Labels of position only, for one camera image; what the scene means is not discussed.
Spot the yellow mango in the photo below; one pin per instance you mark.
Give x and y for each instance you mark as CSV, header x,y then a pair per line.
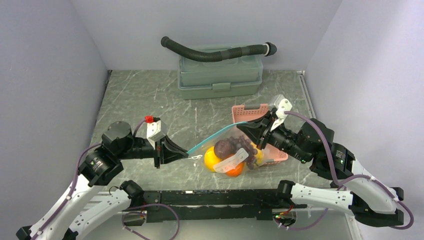
x,y
259,155

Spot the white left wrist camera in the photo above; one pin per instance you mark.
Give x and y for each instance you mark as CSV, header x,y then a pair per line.
x,y
155,129

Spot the dark red grape bunch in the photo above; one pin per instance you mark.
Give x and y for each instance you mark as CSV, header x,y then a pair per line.
x,y
241,142

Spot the green plastic storage box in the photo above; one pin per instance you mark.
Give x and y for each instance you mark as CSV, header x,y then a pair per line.
x,y
228,78

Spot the dark red plum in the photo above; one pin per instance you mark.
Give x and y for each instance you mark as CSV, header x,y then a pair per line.
x,y
223,149

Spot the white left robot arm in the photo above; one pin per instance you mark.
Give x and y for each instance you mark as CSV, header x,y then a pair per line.
x,y
96,167

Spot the yellow lemon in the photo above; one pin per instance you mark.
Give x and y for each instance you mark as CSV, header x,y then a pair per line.
x,y
210,159

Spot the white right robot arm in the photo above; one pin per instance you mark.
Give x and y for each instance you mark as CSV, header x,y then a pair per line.
x,y
358,193

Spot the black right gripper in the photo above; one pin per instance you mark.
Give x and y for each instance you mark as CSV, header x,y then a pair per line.
x,y
256,129

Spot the orange fruit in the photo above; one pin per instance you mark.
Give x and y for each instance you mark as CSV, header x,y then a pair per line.
x,y
236,171

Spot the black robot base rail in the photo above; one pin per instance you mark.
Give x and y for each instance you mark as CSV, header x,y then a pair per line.
x,y
167,205

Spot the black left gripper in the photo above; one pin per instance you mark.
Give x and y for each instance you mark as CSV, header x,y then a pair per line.
x,y
171,151

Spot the clear zip top bag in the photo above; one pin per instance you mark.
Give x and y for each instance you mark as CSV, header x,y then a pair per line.
x,y
197,152

